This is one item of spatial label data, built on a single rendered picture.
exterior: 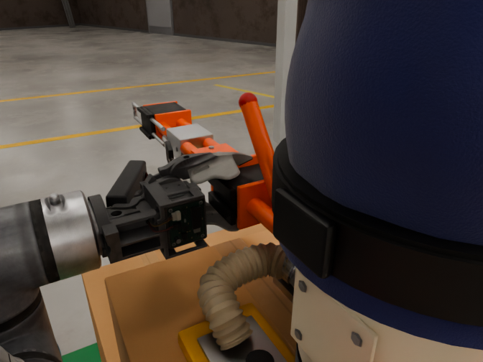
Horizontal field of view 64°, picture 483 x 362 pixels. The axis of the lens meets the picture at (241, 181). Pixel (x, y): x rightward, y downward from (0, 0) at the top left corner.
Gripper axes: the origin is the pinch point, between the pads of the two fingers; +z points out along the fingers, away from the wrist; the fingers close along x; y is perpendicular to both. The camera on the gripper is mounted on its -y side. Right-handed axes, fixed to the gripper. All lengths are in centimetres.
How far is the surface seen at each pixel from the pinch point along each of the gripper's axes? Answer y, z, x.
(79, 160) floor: -293, 3, -108
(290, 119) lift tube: 24.0, -9.9, 17.0
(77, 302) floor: -116, -24, -108
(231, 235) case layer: -59, 28, -54
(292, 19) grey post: -244, 185, 1
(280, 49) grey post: -248, 177, -24
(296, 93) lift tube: 24.6, -10.1, 18.7
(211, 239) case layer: -60, 21, -54
